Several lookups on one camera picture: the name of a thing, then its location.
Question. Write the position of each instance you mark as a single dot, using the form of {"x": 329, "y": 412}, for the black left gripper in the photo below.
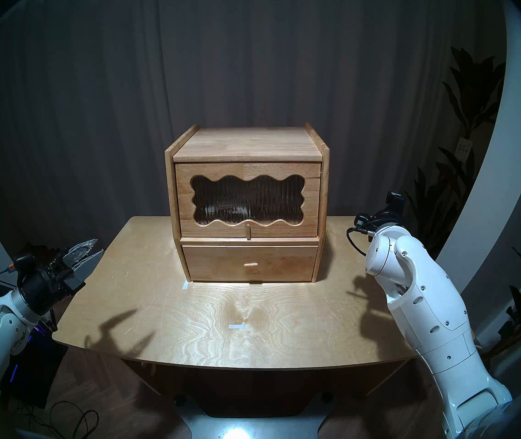
{"x": 41, "y": 289}

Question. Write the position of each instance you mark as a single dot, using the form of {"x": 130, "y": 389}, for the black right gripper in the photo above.
{"x": 390, "y": 217}

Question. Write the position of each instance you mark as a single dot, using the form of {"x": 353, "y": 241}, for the grey pants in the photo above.
{"x": 235, "y": 210}

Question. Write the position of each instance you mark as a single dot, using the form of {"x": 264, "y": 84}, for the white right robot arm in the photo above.
{"x": 425, "y": 305}

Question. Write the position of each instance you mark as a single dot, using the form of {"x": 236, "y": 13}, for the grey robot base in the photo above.
{"x": 246, "y": 429}

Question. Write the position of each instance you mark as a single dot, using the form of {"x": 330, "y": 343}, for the wooden drawer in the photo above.
{"x": 214, "y": 262}

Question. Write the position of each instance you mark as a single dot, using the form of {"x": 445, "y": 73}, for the white plant tag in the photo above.
{"x": 464, "y": 149}

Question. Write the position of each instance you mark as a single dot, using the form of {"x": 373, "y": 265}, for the black computer tower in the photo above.
{"x": 36, "y": 365}

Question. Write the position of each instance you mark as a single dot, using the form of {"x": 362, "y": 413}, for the tall dark leafy plant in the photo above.
{"x": 470, "y": 90}

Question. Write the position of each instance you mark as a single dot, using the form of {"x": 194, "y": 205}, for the grey curtain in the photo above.
{"x": 96, "y": 122}

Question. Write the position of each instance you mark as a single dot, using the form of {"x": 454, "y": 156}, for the wooden cabinet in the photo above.
{"x": 246, "y": 143}

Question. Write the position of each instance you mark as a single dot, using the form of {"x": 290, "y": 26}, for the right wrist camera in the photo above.
{"x": 362, "y": 222}

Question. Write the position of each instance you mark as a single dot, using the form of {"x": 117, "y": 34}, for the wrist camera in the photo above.
{"x": 23, "y": 263}
{"x": 362, "y": 222}

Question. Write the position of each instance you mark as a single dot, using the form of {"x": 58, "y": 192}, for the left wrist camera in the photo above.
{"x": 23, "y": 263}

